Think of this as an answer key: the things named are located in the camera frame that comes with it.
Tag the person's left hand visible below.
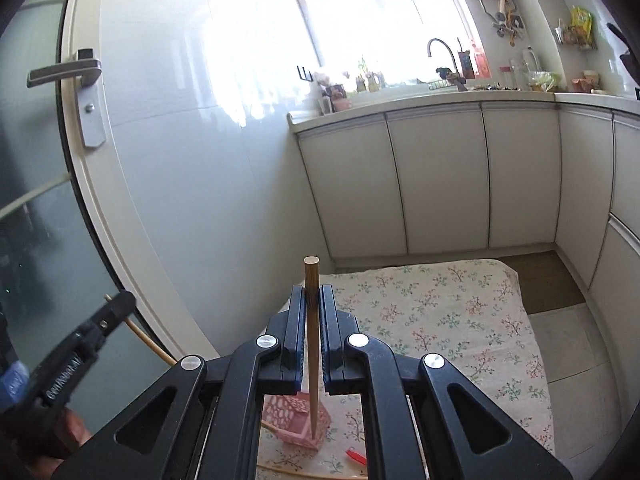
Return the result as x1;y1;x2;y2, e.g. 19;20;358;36
28;408;92;479

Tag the red plastic spoon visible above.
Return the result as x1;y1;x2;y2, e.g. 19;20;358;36
346;448;368;466

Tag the wooden chopstick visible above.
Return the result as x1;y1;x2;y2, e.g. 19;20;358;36
256;464;369;480
98;290;177;366
304;256;320;437

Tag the chrome kitchen faucet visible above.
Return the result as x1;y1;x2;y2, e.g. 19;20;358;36
426;37;467;92

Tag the clear plastic bottle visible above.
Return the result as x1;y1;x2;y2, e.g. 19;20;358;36
522;47;540;91

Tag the pink plastic utensil basket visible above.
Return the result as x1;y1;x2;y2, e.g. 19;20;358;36
262;392;332;451

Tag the silver door handle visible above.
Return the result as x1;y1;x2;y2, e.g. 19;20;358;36
26;48;107;150

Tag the floral tablecloth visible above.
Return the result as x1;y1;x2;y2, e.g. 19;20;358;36
256;259;555;479

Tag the yellow snack bag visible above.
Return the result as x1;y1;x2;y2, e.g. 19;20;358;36
570;6;594;50

